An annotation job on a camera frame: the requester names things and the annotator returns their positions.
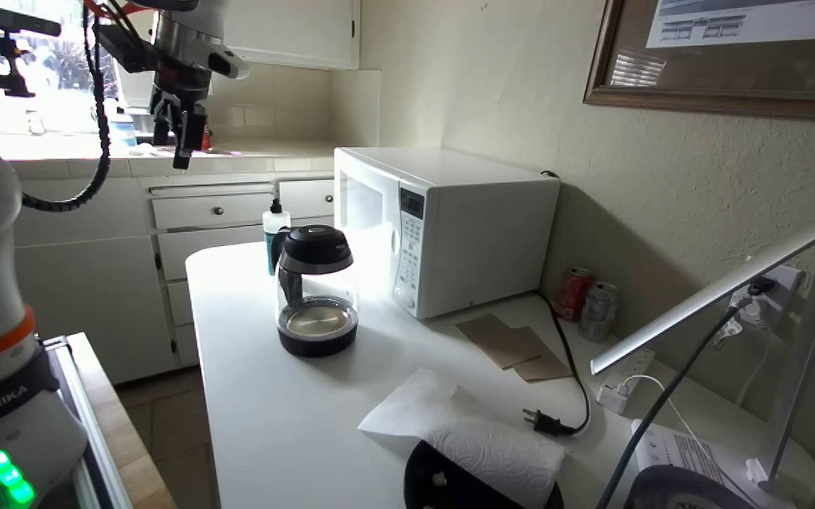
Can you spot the white desk lamp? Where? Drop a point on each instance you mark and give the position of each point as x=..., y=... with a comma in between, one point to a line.
x=806, y=356

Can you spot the white wall cabinet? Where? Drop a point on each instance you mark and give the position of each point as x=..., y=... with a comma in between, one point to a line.
x=284, y=31

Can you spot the silver soda can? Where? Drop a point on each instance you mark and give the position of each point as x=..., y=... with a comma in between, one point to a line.
x=602, y=311

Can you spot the white base cabinet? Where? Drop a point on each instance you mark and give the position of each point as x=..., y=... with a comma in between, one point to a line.
x=87, y=273

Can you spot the printed paper sheet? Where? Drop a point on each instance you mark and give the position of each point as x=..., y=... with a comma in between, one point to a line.
x=680, y=461

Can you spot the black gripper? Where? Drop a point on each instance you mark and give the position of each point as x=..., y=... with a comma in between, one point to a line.
x=185, y=99

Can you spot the bright window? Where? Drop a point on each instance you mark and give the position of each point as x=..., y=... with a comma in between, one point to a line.
x=40, y=85

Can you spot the bottle with black cap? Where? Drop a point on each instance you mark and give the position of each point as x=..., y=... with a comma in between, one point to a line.
x=274, y=231

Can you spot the white cabinet drawer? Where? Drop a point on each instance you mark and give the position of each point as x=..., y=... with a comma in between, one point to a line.
x=204, y=249
x=308, y=198
x=212, y=211

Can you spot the black camera on stand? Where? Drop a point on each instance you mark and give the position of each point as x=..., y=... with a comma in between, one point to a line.
x=1, y=17

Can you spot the red soda can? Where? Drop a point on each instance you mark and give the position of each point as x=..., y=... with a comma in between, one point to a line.
x=574, y=296

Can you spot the black round disc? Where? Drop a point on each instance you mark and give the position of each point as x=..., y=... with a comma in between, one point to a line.
x=445, y=484

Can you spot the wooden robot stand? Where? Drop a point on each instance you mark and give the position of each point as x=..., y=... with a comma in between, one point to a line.
x=121, y=433

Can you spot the white microwave oven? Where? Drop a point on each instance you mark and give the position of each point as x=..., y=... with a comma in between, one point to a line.
x=482, y=235

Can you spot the brown paper piece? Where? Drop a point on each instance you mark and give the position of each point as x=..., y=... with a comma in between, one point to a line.
x=547, y=365
x=494, y=338

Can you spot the white wall outlet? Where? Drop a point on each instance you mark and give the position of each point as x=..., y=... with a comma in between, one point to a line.
x=776, y=293

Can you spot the white paper towel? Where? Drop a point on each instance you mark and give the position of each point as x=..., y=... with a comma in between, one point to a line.
x=455, y=424

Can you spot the glass kettle with black lid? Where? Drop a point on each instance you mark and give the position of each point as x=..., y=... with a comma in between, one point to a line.
x=316, y=284

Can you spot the wood framed notice board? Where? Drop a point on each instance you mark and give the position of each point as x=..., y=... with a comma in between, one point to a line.
x=729, y=74

